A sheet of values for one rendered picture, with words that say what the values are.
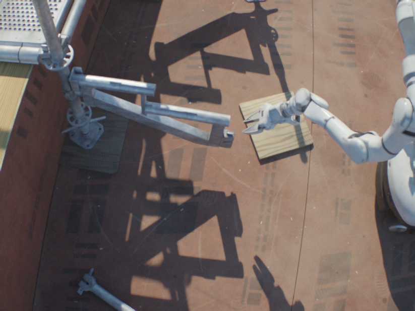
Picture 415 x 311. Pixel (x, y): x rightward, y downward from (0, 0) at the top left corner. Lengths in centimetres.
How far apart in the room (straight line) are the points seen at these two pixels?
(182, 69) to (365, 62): 109
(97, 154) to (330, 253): 123
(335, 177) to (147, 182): 93
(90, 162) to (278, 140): 92
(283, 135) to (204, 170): 43
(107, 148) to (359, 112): 135
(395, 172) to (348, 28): 109
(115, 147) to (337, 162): 111
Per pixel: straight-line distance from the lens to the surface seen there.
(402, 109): 125
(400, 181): 216
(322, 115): 162
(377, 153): 141
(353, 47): 283
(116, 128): 234
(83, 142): 233
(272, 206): 226
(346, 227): 235
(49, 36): 159
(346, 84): 265
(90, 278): 214
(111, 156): 229
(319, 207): 232
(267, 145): 234
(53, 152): 222
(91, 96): 193
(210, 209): 222
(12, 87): 177
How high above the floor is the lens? 215
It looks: 69 degrees down
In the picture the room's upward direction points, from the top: 7 degrees clockwise
